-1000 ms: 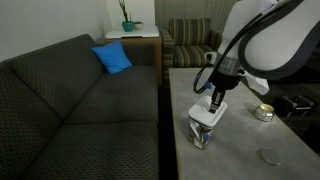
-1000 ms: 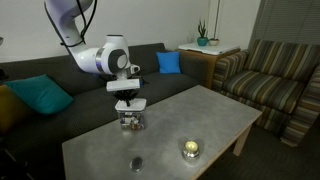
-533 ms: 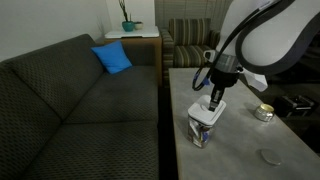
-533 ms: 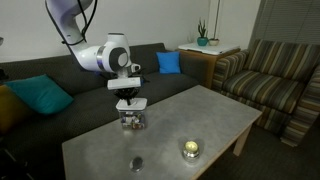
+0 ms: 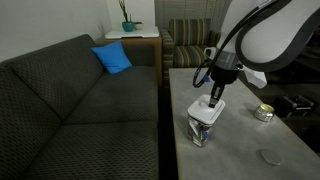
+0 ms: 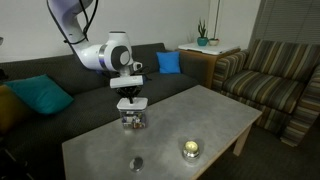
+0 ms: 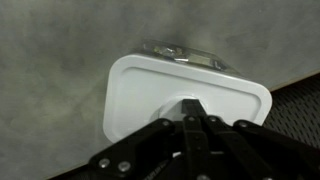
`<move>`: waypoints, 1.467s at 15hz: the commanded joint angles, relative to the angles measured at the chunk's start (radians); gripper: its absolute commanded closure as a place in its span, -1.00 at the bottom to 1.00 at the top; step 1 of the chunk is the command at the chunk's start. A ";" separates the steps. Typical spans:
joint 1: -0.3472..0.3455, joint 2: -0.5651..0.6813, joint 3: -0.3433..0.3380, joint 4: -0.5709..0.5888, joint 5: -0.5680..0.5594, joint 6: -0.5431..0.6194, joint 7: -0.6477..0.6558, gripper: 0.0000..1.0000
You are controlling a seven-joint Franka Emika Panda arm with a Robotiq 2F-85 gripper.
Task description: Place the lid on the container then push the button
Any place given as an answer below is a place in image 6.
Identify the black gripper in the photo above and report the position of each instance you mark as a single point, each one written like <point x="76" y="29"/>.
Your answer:
<point x="130" y="88"/>

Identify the white square lid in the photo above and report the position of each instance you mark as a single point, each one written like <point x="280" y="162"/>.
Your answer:
<point x="133" y="106"/>

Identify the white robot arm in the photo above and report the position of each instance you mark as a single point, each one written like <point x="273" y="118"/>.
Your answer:
<point x="90" y="55"/>

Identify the clear container with candies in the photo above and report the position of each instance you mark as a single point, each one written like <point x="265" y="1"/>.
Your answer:
<point x="133" y="120"/>

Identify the dark grey fabric sofa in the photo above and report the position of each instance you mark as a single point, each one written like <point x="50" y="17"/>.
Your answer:
<point x="173" y="83"/>

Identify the blue throw cushion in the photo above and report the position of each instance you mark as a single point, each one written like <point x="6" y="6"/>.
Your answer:
<point x="168" y="62"/>

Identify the round silver metal disc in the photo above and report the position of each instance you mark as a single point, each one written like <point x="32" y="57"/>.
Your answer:
<point x="136" y="164"/>

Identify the wooden side table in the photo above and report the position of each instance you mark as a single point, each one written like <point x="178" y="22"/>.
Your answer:
<point x="208" y="66"/>

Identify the candle in silver tin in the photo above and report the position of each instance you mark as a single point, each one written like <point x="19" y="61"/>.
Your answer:
<point x="191" y="151"/>

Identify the plant in teal pot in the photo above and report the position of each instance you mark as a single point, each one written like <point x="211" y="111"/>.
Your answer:
<point x="202" y="40"/>

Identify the teal throw cushion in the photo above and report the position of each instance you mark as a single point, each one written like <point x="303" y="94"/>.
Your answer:
<point x="40" y="95"/>

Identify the small white pot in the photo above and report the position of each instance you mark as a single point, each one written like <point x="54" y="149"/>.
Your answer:
<point x="213" y="42"/>

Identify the mustard yellow cushion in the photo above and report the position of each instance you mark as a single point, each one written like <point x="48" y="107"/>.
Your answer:
<point x="11" y="108"/>

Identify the wooden table leg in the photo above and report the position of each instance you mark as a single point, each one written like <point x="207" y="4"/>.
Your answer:
<point x="241" y="141"/>

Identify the striped armchair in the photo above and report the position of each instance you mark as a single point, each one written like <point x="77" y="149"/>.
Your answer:
<point x="266" y="86"/>

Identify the grey window blinds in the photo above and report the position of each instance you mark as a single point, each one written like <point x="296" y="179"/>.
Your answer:
<point x="290" y="20"/>

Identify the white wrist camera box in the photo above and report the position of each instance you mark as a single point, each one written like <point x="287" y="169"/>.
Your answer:
<point x="126" y="81"/>

